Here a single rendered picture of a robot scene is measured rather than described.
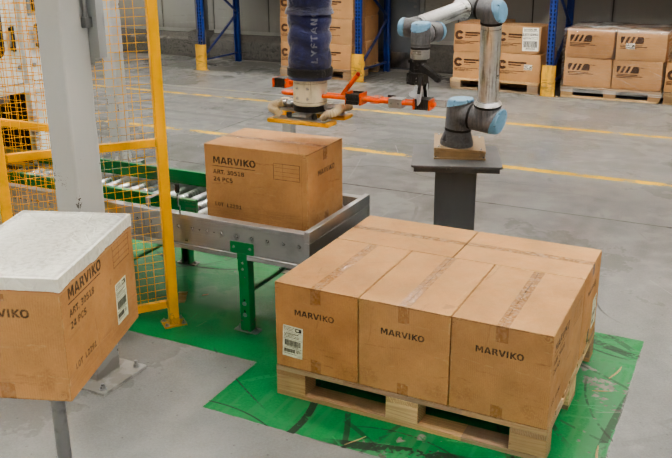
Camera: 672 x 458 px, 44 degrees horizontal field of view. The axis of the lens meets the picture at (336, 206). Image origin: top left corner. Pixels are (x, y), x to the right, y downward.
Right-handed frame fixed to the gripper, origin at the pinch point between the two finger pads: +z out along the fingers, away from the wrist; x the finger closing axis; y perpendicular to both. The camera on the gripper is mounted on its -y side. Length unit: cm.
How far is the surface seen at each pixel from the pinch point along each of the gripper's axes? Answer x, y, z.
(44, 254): 190, 51, 20
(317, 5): 9, 51, -43
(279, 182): 22, 66, 42
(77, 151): 109, 113, 12
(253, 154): 22, 81, 29
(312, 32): 9, 53, -31
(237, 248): 36, 84, 75
